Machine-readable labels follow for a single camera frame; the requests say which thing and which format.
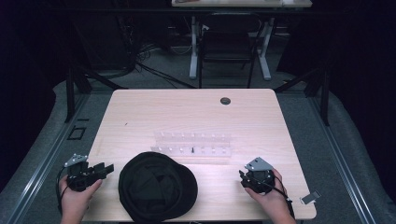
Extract grey metal clip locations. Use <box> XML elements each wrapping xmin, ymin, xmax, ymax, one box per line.
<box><xmin>300</xmin><ymin>189</ymin><xmax>322</xmax><ymax>205</ymax></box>

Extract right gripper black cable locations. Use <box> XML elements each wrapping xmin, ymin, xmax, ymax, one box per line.
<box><xmin>262</xmin><ymin>179</ymin><xmax>296</xmax><ymax>219</ymax></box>

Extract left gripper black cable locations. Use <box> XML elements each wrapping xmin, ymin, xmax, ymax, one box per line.
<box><xmin>55</xmin><ymin>166</ymin><xmax>69</xmax><ymax>214</ymax></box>

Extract black floor cables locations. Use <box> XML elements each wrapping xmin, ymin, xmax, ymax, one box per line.
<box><xmin>118</xmin><ymin>18</ymin><xmax>198</xmax><ymax>90</ymax></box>

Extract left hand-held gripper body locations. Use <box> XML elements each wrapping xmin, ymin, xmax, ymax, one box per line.
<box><xmin>64</xmin><ymin>153</ymin><xmax>95</xmax><ymax>192</ymax></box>

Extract black hat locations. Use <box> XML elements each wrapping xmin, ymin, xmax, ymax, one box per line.
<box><xmin>118</xmin><ymin>151</ymin><xmax>199</xmax><ymax>224</ymax></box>

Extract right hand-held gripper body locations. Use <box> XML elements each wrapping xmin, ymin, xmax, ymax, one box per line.
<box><xmin>243</xmin><ymin>156</ymin><xmax>276</xmax><ymax>196</ymax></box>

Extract person's right hand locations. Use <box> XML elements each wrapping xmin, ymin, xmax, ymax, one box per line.
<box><xmin>244</xmin><ymin>168</ymin><xmax>297</xmax><ymax>224</ymax></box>

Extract white-legged desk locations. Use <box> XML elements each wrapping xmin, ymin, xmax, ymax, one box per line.
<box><xmin>171</xmin><ymin>0</ymin><xmax>313</xmax><ymax>82</ymax></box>

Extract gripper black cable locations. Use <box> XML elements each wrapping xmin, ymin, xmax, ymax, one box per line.
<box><xmin>55</xmin><ymin>166</ymin><xmax>69</xmax><ymax>214</ymax></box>
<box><xmin>262</xmin><ymin>179</ymin><xmax>296</xmax><ymax>219</ymax></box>

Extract clear acrylic rack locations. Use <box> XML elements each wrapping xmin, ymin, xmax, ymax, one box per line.
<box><xmin>150</xmin><ymin>131</ymin><xmax>233</xmax><ymax>159</ymax></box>

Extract person's left hand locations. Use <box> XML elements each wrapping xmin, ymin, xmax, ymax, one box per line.
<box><xmin>58</xmin><ymin>175</ymin><xmax>104</xmax><ymax>224</ymax></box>

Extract black chair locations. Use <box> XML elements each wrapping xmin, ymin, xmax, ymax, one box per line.
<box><xmin>197</xmin><ymin>12</ymin><xmax>263</xmax><ymax>90</ymax></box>

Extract black metal stand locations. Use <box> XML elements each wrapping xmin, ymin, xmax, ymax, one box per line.
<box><xmin>274</xmin><ymin>62</ymin><xmax>332</xmax><ymax>127</ymax></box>
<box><xmin>64</xmin><ymin>21</ymin><xmax>129</xmax><ymax>124</ymax></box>

